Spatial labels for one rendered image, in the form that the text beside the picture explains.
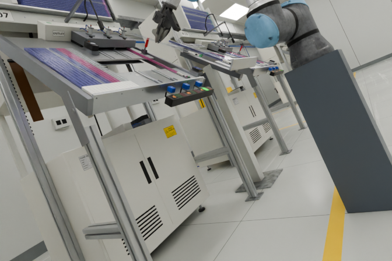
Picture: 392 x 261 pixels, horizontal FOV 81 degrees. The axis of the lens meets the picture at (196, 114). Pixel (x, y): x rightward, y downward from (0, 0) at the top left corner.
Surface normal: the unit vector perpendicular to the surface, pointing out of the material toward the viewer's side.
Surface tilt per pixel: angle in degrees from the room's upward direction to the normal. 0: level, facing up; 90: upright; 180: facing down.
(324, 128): 90
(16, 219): 90
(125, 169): 90
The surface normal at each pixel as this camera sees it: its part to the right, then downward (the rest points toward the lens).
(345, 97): -0.57, 0.22
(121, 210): 0.72, -0.34
